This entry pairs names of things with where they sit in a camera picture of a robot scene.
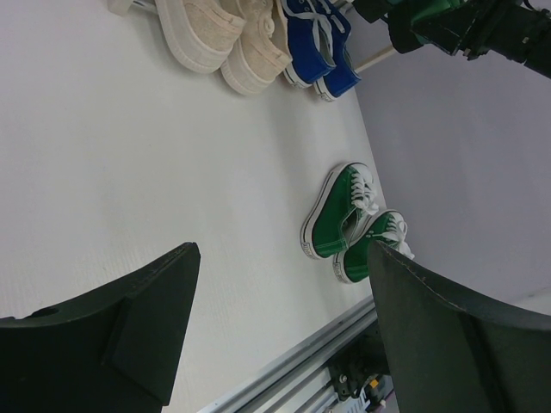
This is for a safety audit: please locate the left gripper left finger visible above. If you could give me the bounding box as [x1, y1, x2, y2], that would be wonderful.
[1, 243, 201, 412]

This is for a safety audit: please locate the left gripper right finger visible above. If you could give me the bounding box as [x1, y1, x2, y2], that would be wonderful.
[368, 242, 550, 412]

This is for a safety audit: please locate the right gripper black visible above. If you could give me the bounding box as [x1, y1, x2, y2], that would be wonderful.
[412, 1, 538, 60]

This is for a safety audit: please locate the dark green leather shoe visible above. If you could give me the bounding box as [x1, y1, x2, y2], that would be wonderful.
[350, 0, 457, 48]

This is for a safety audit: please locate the green sneaker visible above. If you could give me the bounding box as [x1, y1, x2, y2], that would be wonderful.
[332, 209, 414, 284]
[300, 162, 380, 259]

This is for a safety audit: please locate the blue sneaker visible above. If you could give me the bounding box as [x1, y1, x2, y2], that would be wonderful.
[313, 47, 362, 102]
[281, 1, 350, 89]

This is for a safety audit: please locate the beige lace sneaker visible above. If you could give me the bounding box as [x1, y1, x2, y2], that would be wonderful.
[220, 0, 292, 96]
[155, 0, 245, 74]

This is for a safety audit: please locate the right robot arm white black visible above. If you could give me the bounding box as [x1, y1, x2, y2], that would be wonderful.
[386, 0, 550, 77]

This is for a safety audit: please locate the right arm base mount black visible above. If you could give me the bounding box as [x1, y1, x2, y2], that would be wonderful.
[327, 325, 393, 412]

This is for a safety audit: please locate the aluminium rail base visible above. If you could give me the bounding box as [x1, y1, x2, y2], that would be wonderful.
[201, 296, 377, 412]

